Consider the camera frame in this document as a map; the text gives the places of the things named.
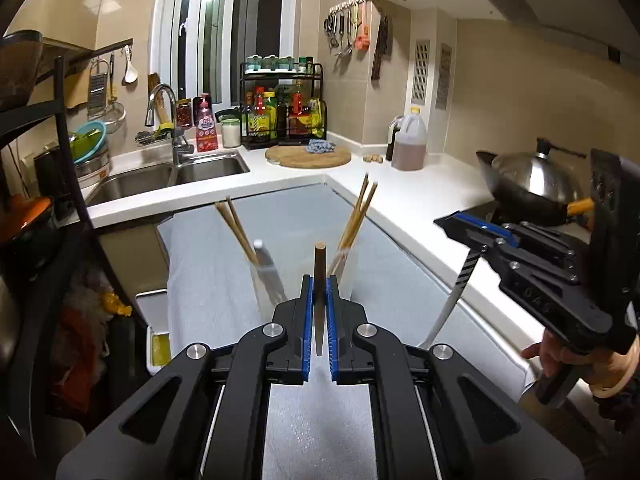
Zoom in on white striped ceramic spoon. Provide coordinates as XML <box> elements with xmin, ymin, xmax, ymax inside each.
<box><xmin>419</xmin><ymin>250</ymin><xmax>480</xmax><ymax>350</ymax></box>

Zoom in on white handled metal fork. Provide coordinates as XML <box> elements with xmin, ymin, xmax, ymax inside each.
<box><xmin>253</xmin><ymin>238</ymin><xmax>286</xmax><ymax>306</ymax></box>

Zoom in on steel kitchen sink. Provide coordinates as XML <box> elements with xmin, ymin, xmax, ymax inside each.
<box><xmin>86</xmin><ymin>152</ymin><xmax>250</xmax><ymax>206</ymax></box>

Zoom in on chrome kitchen faucet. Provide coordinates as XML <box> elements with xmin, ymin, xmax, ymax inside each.
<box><xmin>144</xmin><ymin>82</ymin><xmax>194</xmax><ymax>167</ymax></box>

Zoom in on right hand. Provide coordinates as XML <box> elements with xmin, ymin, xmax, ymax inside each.
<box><xmin>521</xmin><ymin>330</ymin><xmax>639</xmax><ymax>399</ymax></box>

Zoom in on black wok with lid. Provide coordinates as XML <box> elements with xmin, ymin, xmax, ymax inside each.
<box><xmin>476</xmin><ymin>138</ymin><xmax>594</xmax><ymax>226</ymax></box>

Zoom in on oil jug with yellow cap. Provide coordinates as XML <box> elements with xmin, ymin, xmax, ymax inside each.
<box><xmin>385</xmin><ymin>106</ymin><xmax>427</xmax><ymax>171</ymax></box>

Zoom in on grey fabric mat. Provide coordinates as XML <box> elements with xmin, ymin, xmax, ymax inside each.
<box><xmin>156</xmin><ymin>181</ymin><xmax>532</xmax><ymax>480</ymax></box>

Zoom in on clear plastic utensil holder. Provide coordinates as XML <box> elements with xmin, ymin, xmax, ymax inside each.
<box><xmin>248</xmin><ymin>246</ymin><xmax>362</xmax><ymax>321</ymax></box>

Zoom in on blue dish cloth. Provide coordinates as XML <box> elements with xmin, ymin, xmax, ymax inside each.
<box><xmin>306</xmin><ymin>139</ymin><xmax>335</xmax><ymax>154</ymax></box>

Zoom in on round wooden cutting board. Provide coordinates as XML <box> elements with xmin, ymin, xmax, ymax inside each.
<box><xmin>265</xmin><ymin>146</ymin><xmax>352</xmax><ymax>169</ymax></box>

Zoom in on hanging dark cleaver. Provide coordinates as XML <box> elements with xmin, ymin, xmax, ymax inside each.
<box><xmin>371</xmin><ymin>14</ymin><xmax>390</xmax><ymax>81</ymax></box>

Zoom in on black spice rack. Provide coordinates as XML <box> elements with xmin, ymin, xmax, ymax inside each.
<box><xmin>239</xmin><ymin>54</ymin><xmax>328</xmax><ymax>150</ymax></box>

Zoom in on black metal shelf rack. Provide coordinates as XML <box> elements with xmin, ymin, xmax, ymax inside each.
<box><xmin>1</xmin><ymin>38</ymin><xmax>134</xmax><ymax>445</ymax></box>

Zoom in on white lidded jar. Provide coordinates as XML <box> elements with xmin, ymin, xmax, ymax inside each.
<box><xmin>220</xmin><ymin>117</ymin><xmax>242</xmax><ymax>148</ymax></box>

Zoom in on red dish soap pouch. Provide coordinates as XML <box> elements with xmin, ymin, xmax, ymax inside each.
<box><xmin>195</xmin><ymin>93</ymin><xmax>218</xmax><ymax>153</ymax></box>

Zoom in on green and blue bowls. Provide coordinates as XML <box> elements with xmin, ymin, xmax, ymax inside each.
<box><xmin>68</xmin><ymin>120</ymin><xmax>106</xmax><ymax>165</ymax></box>

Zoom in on red jar by faucet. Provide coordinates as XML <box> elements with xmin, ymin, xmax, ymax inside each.
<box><xmin>176</xmin><ymin>99</ymin><xmax>193</xmax><ymax>130</ymax></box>

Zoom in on hanging white ladle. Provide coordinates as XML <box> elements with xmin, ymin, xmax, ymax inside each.
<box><xmin>122</xmin><ymin>46</ymin><xmax>138</xmax><ymax>86</ymax></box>

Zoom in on hanging metal grater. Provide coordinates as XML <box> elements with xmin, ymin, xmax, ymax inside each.
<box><xmin>87</xmin><ymin>58</ymin><xmax>108</xmax><ymax>119</ymax></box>

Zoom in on dark brown bowl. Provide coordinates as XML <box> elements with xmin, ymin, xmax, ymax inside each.
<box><xmin>0</xmin><ymin>29</ymin><xmax>43</xmax><ymax>112</ymax></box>

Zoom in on hanging utensils on rail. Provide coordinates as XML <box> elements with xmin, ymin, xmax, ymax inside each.
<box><xmin>323</xmin><ymin>0</ymin><xmax>371</xmax><ymax>60</ymax></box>

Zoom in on white window frame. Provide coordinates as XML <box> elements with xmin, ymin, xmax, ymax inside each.
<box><xmin>149</xmin><ymin>0</ymin><xmax>300</xmax><ymax>110</ymax></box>

